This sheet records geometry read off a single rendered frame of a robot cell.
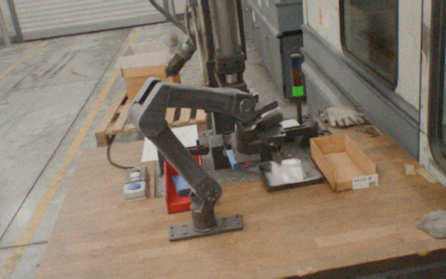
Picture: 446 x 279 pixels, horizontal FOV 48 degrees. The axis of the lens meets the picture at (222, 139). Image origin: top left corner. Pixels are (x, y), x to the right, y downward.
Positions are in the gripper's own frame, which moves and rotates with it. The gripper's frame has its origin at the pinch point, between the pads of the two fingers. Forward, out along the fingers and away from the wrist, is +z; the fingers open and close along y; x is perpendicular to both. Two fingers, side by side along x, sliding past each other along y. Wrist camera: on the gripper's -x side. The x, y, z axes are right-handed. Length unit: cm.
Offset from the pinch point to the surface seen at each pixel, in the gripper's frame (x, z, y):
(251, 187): -2.1, 10.8, -1.8
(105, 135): 76, 232, 207
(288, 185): -12.5, 6.9, -5.3
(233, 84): -2.3, -4.2, 28.0
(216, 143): 5.2, 13.4, 18.7
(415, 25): -64, -11, 36
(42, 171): 127, 225, 172
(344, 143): -36.5, 13.3, 10.8
